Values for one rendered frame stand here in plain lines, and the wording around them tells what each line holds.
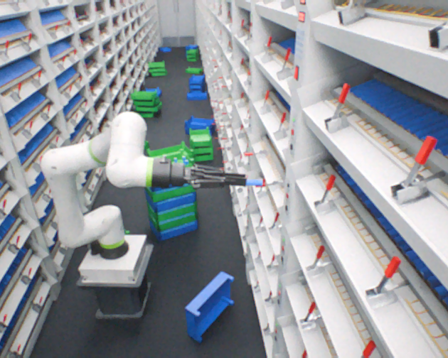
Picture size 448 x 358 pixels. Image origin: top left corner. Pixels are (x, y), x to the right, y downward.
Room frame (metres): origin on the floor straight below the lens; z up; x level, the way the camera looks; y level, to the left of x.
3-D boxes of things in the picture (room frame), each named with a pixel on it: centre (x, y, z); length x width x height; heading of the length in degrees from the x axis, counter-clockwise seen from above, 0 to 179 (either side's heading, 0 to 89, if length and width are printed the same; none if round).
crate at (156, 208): (2.10, 0.37, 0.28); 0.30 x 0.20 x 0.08; 117
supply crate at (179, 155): (2.10, 0.37, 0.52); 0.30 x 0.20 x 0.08; 117
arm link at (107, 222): (1.42, 0.58, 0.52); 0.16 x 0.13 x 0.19; 126
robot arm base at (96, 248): (1.43, 0.62, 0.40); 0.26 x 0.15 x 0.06; 80
